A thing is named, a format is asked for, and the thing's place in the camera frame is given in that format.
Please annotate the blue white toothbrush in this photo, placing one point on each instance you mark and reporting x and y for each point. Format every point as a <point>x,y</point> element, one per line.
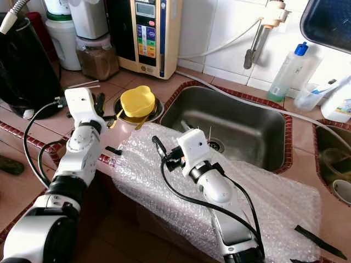
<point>329,87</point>

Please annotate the white stick green tip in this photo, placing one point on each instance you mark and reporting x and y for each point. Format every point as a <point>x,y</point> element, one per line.
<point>85,84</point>
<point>80,88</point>

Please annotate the white jug green band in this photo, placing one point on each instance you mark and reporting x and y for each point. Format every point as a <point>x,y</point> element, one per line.
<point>66,46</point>

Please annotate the yellow plastic cup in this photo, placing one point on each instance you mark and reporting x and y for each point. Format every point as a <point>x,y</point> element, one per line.
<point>138,101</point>

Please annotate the black electric kettle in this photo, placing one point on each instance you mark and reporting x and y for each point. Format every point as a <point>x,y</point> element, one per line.
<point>33,71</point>

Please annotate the dark red bottle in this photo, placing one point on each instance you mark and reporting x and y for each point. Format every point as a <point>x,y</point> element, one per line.
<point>45,33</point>

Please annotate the clear bubble wrap sheet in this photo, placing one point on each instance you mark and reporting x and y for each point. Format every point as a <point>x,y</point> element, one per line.
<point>279,208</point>

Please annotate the white plastic container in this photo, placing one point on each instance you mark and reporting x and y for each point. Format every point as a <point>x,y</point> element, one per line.
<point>88,19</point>

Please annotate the thin white tube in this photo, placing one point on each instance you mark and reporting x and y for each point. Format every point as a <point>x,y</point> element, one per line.
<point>236,39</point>

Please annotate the steel sink basin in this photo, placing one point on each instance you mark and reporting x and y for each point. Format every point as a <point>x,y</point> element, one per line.
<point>241,120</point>
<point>321,137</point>

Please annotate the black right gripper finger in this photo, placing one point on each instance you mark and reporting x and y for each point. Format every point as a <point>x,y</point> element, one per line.
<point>160,149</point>

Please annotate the metal fork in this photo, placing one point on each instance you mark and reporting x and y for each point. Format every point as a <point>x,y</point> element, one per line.
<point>185,127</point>

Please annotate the beige water ionizer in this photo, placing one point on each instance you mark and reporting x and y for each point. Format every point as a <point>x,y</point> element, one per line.
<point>148,38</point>

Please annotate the white detergent bottle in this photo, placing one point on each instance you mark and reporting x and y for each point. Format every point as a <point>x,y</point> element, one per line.
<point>337,107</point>

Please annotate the dark green cucumber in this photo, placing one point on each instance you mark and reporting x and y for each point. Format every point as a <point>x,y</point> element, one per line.
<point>11,165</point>

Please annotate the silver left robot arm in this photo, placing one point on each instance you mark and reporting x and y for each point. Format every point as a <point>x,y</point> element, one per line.
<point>44,230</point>

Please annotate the jar of brown powder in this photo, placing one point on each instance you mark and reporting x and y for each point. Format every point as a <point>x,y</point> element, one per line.
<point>97,63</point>

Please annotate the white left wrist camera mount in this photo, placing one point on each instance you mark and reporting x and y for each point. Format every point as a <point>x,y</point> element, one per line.
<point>79,107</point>

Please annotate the dark blue basin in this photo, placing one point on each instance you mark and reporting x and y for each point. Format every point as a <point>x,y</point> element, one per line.
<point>329,16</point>

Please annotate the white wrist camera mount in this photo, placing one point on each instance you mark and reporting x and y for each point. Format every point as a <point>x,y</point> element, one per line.
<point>193,147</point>
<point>79,107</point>

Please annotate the metal wall tap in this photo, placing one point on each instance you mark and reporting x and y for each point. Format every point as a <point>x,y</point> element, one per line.
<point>256,44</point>

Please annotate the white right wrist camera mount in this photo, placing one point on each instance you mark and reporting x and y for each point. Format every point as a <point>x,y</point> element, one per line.
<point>193,147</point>

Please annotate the clear plastic cup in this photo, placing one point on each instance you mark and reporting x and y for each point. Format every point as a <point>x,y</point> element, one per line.
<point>307,101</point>

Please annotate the tub with green sponge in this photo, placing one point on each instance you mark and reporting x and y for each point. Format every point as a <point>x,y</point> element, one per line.
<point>337,164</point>

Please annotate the clear bottle blue cap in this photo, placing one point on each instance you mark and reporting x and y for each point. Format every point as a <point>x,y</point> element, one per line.
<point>285,76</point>

